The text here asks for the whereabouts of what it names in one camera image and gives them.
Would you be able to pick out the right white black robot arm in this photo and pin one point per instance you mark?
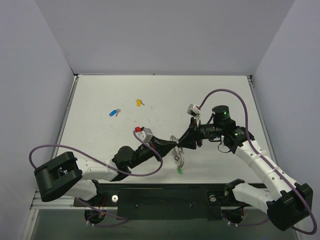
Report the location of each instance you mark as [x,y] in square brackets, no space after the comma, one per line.
[286,202]

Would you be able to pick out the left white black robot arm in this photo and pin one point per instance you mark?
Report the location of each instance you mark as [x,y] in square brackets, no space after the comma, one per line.
[67,175]

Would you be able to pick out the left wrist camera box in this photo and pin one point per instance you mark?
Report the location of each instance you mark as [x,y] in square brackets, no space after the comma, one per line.
[144,134]

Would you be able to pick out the large metal keyring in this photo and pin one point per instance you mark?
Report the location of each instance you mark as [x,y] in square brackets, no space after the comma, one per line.
[180,163]

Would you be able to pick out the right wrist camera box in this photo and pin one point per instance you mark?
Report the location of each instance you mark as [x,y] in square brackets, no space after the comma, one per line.
[194,111]

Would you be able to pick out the blue tag key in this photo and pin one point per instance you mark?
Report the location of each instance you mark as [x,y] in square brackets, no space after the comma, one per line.
[115,112]

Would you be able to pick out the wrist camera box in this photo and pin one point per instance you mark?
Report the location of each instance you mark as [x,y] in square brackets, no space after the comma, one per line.
[194,111]
[144,134]

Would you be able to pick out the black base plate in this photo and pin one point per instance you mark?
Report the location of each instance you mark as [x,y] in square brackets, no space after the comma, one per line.
[165,201]

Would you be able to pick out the yellow tag key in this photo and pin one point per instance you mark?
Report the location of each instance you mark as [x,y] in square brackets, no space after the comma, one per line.
[139,103]

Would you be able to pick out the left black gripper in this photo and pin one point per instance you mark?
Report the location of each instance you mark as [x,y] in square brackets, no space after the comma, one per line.
[154,145]

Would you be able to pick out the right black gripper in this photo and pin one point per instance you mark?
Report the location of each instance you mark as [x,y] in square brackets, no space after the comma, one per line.
[197,135]

